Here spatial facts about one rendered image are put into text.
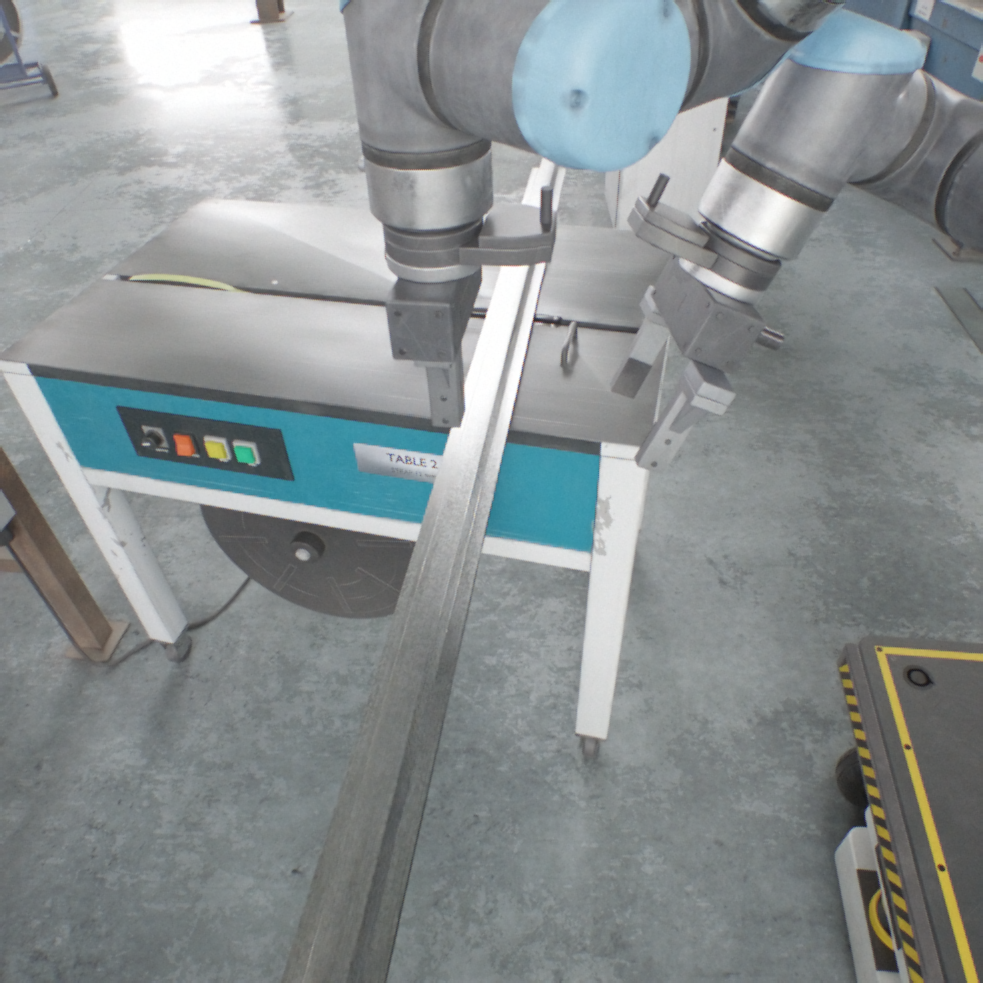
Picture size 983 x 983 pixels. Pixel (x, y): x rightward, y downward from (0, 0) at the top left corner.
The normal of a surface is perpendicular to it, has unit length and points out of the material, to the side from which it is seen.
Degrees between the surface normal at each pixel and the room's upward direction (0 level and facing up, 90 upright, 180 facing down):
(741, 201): 69
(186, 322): 0
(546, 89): 85
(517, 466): 90
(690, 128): 90
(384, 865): 75
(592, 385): 0
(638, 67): 90
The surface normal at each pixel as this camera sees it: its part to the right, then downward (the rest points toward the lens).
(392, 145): -0.42, 0.63
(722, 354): 0.04, 0.59
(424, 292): -0.03, -0.73
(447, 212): 0.36, 0.63
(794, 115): -0.56, 0.28
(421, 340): -0.15, 0.68
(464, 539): 0.95, -0.11
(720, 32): 0.67, 0.32
